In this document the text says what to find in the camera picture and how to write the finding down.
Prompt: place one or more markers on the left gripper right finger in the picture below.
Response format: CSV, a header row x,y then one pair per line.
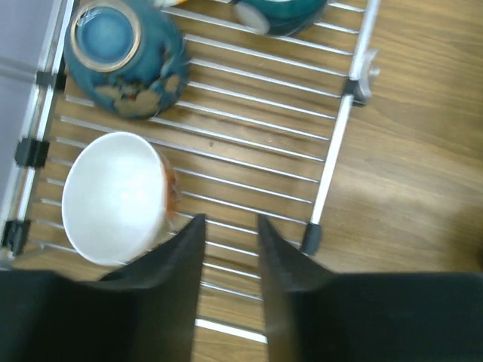
x,y
314,314

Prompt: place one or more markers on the dark blue floral bowl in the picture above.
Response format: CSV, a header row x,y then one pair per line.
x,y
129,57

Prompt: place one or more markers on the plain beige bowl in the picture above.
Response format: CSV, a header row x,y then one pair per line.
x,y
119,198

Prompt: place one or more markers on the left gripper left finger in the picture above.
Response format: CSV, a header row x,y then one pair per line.
x,y
143,311

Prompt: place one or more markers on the metal wire dish rack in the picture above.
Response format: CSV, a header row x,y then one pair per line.
x,y
257,132

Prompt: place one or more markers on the white floral bowl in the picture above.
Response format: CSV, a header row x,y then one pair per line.
x,y
166,3

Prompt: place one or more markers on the teal white bowl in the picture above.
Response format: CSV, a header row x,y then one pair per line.
x,y
279,18

